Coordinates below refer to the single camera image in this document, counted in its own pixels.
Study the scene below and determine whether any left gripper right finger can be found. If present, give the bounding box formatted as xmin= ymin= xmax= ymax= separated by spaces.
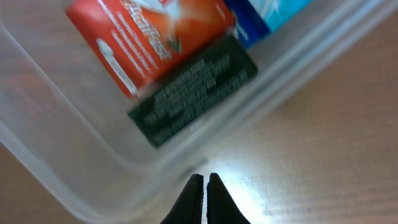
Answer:
xmin=206 ymin=173 xmax=250 ymax=224

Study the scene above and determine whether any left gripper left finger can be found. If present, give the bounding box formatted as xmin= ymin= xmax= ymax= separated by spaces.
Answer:
xmin=160 ymin=174 xmax=203 ymax=224

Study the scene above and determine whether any dark green square box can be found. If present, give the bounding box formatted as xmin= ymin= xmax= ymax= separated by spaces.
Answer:
xmin=127 ymin=35 xmax=258 ymax=147

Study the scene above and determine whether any clear plastic container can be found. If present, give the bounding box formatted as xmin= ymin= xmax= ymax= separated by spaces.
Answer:
xmin=1 ymin=1 xmax=397 ymax=223

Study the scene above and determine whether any red Panadol ActiFast box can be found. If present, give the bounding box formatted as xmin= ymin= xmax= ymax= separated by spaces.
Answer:
xmin=65 ymin=0 xmax=234 ymax=98

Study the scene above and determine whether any blue fever patch box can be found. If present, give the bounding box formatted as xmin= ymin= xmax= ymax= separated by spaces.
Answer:
xmin=224 ymin=0 xmax=312 ymax=49

